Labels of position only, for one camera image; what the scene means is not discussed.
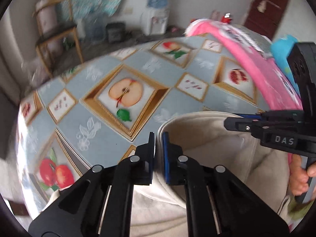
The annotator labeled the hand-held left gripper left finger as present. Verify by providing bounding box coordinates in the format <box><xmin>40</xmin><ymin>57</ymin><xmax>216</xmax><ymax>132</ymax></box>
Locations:
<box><xmin>28</xmin><ymin>132</ymin><xmax>156</xmax><ymax>237</ymax></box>

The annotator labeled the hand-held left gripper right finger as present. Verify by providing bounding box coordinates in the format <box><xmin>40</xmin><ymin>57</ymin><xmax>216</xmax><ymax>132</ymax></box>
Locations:
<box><xmin>162</xmin><ymin>131</ymin><xmax>289</xmax><ymax>237</ymax></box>

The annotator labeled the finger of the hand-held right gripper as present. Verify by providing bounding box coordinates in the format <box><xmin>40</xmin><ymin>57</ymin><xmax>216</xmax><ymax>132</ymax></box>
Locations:
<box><xmin>223</xmin><ymin>118</ymin><xmax>262</xmax><ymax>139</ymax></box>
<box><xmin>233</xmin><ymin>111</ymin><xmax>304</xmax><ymax>122</ymax></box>

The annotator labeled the cream jacket with black trim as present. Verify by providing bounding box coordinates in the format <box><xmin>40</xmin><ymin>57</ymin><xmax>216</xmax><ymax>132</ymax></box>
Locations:
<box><xmin>130</xmin><ymin>111</ymin><xmax>305</xmax><ymax>237</ymax></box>

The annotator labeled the person's right hand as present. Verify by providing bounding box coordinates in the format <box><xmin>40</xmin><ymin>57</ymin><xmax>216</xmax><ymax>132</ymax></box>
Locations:
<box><xmin>290</xmin><ymin>153</ymin><xmax>316</xmax><ymax>197</ymax></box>

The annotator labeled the blue dotted pillow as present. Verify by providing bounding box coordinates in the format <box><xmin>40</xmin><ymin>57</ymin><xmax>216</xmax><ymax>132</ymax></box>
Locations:
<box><xmin>270</xmin><ymin>35</ymin><xmax>304</xmax><ymax>89</ymax></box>

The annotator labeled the pink floral blanket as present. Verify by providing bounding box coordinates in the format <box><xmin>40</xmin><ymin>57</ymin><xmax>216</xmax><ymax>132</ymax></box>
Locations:
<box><xmin>185</xmin><ymin>18</ymin><xmax>304</xmax><ymax>111</ymax></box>

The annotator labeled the silver lace-edged pillow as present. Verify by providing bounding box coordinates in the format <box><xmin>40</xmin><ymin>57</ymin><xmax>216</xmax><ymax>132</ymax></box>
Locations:
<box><xmin>232</xmin><ymin>25</ymin><xmax>272</xmax><ymax>57</ymax></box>

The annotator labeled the table with fruit-print cloth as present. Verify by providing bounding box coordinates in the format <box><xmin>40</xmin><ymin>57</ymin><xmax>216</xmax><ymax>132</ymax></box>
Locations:
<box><xmin>16</xmin><ymin>33</ymin><xmax>266</xmax><ymax>218</ymax></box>

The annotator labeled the dark brown door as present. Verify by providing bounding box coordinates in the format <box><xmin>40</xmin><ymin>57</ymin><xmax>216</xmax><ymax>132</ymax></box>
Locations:
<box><xmin>243</xmin><ymin>0</ymin><xmax>291</xmax><ymax>40</ymax></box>

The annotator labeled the white water dispenser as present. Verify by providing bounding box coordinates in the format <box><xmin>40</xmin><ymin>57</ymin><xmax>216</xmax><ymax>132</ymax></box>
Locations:
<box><xmin>143</xmin><ymin>8</ymin><xmax>169</xmax><ymax>36</ymax></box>

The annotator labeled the empty clear water jug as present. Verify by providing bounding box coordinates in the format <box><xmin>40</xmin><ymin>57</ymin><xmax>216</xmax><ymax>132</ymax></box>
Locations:
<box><xmin>84</xmin><ymin>15</ymin><xmax>106</xmax><ymax>42</ymax></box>

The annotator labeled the wooden chair with dark seat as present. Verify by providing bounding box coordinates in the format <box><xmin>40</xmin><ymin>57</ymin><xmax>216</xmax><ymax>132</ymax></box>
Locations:
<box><xmin>33</xmin><ymin>0</ymin><xmax>84</xmax><ymax>78</ymax></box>

